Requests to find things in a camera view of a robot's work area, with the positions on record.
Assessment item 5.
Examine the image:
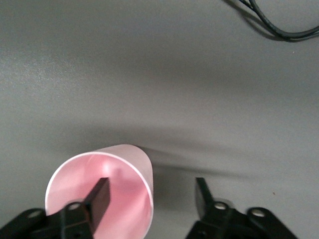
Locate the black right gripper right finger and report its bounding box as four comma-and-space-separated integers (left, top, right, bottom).
184, 177, 300, 239

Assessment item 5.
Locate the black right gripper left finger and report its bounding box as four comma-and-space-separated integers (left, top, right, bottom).
0, 177, 111, 239

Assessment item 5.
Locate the pink plastic cup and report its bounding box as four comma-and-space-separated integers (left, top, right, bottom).
44, 143, 155, 239

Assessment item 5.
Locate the dark grey table cloth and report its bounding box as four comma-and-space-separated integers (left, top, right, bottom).
0, 0, 319, 239

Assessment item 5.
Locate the thin black loose cable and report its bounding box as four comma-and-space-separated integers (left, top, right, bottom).
224, 0, 319, 41

